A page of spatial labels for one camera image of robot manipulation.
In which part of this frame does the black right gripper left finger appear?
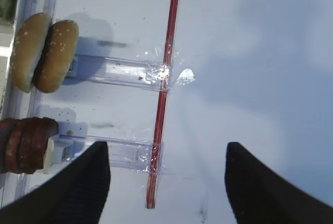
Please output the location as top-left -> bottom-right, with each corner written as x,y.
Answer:
1,141 -> 111,223

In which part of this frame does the front sesame bun top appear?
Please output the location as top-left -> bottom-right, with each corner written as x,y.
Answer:
10,13 -> 52,93

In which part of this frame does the red plastic rail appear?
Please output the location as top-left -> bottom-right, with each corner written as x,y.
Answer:
145,0 -> 178,209

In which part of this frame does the rear sesame bun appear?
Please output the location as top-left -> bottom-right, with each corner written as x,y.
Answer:
33,20 -> 79,93

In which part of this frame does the clear bun track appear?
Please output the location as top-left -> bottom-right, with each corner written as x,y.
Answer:
66,55 -> 170,91

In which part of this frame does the sesame bun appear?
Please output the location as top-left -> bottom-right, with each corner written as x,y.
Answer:
33,20 -> 79,93
10,13 -> 52,93

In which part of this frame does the clear patty track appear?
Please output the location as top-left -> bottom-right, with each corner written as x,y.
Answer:
52,135 -> 163,173

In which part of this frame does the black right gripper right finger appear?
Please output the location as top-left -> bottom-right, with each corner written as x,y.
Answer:
225,142 -> 332,223

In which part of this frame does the meat patties stack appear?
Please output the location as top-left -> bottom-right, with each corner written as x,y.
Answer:
1,117 -> 59,174

